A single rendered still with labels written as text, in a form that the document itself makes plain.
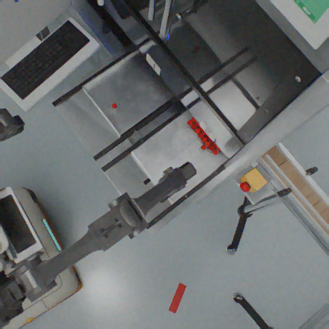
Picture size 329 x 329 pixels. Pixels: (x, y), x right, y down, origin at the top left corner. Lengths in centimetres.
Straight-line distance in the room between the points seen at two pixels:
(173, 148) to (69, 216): 104
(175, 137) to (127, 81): 31
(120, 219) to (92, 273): 152
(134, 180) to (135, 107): 31
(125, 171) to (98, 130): 21
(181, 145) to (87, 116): 40
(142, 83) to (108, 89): 15
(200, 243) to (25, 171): 111
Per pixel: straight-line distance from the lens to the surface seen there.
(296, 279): 281
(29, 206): 242
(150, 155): 180
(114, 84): 189
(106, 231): 112
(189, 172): 156
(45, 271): 132
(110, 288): 264
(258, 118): 132
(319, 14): 88
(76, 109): 186
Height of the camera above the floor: 263
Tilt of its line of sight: 75 degrees down
